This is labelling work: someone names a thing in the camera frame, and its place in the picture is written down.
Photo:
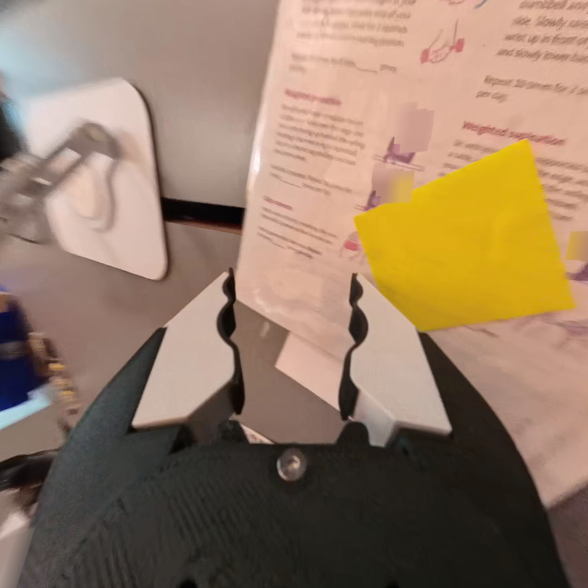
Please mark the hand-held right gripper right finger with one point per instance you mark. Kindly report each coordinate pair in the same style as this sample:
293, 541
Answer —
395, 367

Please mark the grey metal clip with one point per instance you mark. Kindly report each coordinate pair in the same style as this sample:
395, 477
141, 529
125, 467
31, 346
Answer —
87, 138

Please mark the printed instruction sheet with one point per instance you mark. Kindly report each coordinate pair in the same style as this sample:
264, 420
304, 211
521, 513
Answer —
321, 160

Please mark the blue box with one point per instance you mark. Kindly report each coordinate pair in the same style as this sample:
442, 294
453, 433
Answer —
18, 358

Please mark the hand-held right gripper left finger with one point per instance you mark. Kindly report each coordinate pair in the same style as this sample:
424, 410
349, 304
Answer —
183, 367

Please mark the white rounded board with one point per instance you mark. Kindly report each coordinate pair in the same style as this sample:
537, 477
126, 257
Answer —
128, 160

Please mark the yellow sticky note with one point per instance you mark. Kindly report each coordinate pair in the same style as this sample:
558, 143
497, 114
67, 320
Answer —
459, 243

